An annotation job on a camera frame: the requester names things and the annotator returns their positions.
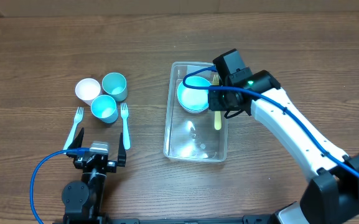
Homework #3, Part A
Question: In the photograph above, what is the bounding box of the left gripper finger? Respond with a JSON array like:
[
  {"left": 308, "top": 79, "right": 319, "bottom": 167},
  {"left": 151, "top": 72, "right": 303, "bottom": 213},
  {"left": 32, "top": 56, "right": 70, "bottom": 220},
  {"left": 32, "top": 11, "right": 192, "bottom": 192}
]
[
  {"left": 66, "top": 128, "right": 85, "bottom": 157},
  {"left": 117, "top": 133, "right": 126, "bottom": 167}
]

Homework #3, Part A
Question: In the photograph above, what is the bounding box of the yellow fork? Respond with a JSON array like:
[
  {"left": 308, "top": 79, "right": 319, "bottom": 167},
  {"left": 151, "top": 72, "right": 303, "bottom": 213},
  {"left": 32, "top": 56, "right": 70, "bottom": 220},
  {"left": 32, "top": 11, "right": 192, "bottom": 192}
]
[{"left": 212, "top": 74, "right": 222, "bottom": 130}]

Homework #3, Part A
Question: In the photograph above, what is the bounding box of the blue bowl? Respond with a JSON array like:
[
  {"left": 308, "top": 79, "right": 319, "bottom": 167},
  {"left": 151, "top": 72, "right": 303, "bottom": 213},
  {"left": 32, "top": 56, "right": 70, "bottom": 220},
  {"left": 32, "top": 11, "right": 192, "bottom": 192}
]
[{"left": 177, "top": 76, "right": 210, "bottom": 102}]

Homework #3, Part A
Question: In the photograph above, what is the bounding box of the blue cup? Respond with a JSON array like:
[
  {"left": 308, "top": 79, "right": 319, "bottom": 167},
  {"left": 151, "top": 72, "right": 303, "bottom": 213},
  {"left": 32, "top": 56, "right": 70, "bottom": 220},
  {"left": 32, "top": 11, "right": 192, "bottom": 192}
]
[{"left": 91, "top": 95, "right": 118, "bottom": 123}]

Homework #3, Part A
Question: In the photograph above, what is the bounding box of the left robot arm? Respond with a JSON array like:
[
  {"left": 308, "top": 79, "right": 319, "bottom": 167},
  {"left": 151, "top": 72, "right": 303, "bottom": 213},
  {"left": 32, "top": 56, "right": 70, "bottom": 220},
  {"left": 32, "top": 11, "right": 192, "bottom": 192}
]
[{"left": 62, "top": 129, "right": 126, "bottom": 224}]

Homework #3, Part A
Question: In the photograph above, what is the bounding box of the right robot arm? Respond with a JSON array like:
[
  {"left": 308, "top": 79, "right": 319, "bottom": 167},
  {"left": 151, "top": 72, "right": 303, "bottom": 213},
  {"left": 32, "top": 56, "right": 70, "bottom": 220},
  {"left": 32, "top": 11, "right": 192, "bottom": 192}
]
[{"left": 208, "top": 69, "right": 359, "bottom": 223}]

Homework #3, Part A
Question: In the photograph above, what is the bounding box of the clear plastic container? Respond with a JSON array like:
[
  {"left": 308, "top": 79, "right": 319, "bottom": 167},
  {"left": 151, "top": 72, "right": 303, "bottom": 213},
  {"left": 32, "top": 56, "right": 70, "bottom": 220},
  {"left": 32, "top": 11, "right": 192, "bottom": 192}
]
[{"left": 163, "top": 62, "right": 228, "bottom": 162}]

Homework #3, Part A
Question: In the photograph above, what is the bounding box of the light blue fork left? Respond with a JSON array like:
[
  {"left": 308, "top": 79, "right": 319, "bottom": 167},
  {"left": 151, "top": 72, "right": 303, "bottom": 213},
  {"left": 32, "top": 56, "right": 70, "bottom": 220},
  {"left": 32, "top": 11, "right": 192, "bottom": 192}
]
[{"left": 63, "top": 107, "right": 84, "bottom": 150}]

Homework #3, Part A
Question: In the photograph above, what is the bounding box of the light blue fork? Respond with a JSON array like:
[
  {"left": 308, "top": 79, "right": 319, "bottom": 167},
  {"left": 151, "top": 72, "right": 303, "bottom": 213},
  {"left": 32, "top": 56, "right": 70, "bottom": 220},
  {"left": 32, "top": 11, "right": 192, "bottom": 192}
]
[
  {"left": 120, "top": 103, "right": 131, "bottom": 150},
  {"left": 63, "top": 107, "right": 84, "bottom": 150}
]

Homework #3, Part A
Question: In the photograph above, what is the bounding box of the white bowl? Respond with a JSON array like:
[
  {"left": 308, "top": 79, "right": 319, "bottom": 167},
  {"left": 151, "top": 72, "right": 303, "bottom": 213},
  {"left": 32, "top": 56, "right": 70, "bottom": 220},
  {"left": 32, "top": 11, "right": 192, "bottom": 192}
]
[{"left": 183, "top": 106, "right": 208, "bottom": 114}]

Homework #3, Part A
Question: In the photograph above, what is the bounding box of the light blue fork right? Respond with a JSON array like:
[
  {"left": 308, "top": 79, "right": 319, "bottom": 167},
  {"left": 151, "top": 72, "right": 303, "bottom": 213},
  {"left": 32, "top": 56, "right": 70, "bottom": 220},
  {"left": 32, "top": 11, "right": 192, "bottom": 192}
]
[{"left": 120, "top": 103, "right": 131, "bottom": 150}]

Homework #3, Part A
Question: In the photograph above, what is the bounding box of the white cup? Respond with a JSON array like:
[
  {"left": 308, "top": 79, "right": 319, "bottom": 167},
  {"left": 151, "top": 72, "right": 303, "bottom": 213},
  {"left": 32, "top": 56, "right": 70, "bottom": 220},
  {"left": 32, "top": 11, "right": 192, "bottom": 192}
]
[{"left": 75, "top": 78, "right": 102, "bottom": 106}]

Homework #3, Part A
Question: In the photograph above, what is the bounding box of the green cup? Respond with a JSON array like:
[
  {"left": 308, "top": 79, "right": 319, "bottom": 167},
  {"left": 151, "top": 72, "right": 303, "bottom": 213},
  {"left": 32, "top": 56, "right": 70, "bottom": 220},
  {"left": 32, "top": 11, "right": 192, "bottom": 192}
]
[{"left": 102, "top": 72, "right": 128, "bottom": 101}]

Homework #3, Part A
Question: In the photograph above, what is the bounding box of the left blue cable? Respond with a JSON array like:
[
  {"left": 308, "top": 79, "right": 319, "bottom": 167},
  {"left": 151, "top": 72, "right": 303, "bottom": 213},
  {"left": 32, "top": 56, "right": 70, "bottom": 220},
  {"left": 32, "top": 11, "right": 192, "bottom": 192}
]
[{"left": 29, "top": 147, "right": 90, "bottom": 224}]

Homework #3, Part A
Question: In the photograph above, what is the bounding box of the blue cable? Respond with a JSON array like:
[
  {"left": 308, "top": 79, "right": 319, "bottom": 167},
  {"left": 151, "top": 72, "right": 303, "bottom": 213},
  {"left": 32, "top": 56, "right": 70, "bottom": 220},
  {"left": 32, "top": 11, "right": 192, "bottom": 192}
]
[
  {"left": 29, "top": 147, "right": 90, "bottom": 224},
  {"left": 182, "top": 65, "right": 359, "bottom": 194}
]

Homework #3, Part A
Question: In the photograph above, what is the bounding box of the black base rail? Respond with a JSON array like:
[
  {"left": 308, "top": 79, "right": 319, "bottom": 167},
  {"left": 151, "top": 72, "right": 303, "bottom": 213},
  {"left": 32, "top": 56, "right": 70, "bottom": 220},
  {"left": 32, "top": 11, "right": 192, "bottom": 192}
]
[{"left": 58, "top": 215, "right": 278, "bottom": 224}]

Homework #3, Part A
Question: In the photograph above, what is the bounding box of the right blue cable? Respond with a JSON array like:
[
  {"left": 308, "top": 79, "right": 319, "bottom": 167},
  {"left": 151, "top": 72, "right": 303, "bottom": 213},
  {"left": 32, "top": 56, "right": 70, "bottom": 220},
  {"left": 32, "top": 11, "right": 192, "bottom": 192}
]
[{"left": 182, "top": 65, "right": 359, "bottom": 194}]

